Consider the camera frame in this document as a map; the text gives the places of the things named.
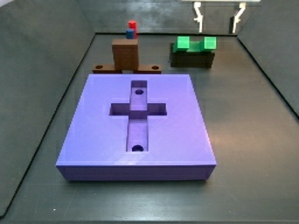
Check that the blue hexagonal peg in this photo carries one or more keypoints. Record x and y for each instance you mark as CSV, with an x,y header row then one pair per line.
x,y
130,34

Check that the purple board with cross slot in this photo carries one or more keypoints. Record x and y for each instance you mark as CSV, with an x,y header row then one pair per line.
x,y
137,130

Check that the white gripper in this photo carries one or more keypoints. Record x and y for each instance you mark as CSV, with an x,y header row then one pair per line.
x,y
242,7

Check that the black fixture bracket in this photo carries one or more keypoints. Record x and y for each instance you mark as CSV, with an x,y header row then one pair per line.
x,y
192,59

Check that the brown T-shaped block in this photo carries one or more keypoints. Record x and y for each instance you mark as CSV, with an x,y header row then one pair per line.
x,y
126,60

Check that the red hexagonal peg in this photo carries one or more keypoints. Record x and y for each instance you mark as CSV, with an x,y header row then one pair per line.
x,y
133,25

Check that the green U-shaped block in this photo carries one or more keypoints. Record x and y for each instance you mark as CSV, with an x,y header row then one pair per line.
x,y
185,45

